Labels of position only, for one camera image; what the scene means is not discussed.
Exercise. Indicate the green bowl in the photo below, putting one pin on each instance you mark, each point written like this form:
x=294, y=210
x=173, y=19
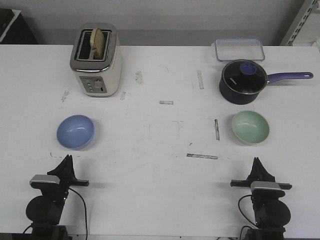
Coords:
x=250, y=127

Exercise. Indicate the cream and chrome toaster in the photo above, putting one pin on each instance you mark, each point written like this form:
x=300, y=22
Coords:
x=97, y=77

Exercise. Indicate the white perforated shelf upright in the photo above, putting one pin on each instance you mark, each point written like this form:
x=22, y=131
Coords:
x=304, y=29

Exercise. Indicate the blue bowl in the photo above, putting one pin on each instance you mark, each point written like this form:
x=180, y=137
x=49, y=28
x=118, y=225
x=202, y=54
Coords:
x=75, y=132

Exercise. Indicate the black box in corner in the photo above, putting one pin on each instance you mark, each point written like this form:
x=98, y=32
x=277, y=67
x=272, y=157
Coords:
x=14, y=30

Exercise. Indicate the slice of toast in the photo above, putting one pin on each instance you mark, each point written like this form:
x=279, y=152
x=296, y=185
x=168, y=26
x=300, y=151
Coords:
x=97, y=43

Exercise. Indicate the clear plastic food container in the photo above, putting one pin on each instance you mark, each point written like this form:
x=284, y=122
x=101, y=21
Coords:
x=230, y=49

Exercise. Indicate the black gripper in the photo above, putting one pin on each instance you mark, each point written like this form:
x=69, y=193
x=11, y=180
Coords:
x=257, y=164
x=67, y=176

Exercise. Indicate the dark blue saucepan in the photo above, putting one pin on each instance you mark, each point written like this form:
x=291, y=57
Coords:
x=243, y=99

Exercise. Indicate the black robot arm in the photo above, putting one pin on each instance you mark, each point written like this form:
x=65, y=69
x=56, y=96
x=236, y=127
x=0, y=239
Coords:
x=45, y=211
x=270, y=214

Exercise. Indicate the glass pot lid blue knob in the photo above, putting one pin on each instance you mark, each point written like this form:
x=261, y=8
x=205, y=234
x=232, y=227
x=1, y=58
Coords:
x=244, y=76

